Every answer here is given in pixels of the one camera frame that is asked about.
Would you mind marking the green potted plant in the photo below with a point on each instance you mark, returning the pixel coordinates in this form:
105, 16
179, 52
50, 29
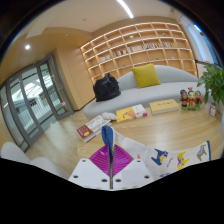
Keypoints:
215, 81

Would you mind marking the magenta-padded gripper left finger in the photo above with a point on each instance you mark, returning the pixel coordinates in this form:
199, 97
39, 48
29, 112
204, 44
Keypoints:
85, 173

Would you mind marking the yellow cushion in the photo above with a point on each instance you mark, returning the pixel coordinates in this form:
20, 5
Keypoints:
145, 76

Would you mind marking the small white card holder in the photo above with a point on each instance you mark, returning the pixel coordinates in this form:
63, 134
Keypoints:
212, 110

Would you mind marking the white crumpled tissue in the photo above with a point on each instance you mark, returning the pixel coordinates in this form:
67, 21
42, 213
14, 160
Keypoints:
109, 116

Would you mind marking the round ceiling spotlight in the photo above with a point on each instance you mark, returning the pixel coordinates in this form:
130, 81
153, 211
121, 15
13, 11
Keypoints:
27, 47

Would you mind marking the black bag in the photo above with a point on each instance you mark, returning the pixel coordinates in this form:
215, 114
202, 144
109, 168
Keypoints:
106, 88

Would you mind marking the red and white book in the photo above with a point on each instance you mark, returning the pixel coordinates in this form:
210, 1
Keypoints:
93, 128

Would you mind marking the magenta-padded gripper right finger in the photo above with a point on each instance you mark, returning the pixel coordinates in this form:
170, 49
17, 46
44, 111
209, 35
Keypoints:
136, 173

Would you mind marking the yellow and white book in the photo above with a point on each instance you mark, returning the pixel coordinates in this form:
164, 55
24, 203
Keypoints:
130, 113

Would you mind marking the colourful figurine group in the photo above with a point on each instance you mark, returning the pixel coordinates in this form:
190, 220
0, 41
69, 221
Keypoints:
190, 99

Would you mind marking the flat yellow book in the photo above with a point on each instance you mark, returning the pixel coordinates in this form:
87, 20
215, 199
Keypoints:
164, 106

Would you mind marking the long ceiling light strip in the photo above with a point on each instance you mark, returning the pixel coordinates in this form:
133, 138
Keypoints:
125, 8

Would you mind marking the grey curved sofa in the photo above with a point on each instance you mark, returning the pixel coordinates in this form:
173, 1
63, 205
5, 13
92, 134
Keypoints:
140, 96

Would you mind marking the white cartoon-print towel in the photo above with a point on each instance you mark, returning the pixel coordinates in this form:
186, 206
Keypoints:
148, 154

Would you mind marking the lit wooden shelf unit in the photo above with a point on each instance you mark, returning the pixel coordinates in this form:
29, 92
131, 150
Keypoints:
140, 50

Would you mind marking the grey-framed glass door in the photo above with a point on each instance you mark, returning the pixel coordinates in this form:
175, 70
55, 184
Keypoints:
33, 100

